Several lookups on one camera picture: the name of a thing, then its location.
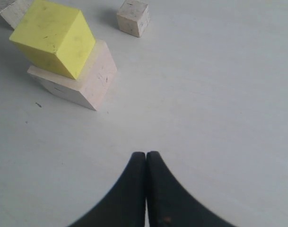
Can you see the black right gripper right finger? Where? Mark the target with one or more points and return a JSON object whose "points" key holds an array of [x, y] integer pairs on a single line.
{"points": [[169, 203]]}

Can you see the small wooden cube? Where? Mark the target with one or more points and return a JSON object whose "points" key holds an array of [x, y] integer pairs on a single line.
{"points": [[133, 17]]}

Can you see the large light wooden cube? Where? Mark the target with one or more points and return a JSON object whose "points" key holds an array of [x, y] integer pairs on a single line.
{"points": [[92, 84]]}

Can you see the yellow cube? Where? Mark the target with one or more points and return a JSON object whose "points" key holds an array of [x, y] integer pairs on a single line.
{"points": [[54, 37]]}

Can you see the medium wooden cube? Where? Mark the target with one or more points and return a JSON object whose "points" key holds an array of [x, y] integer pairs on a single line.
{"points": [[12, 11]]}

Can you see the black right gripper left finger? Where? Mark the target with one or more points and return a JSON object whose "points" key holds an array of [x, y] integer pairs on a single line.
{"points": [[125, 204]]}

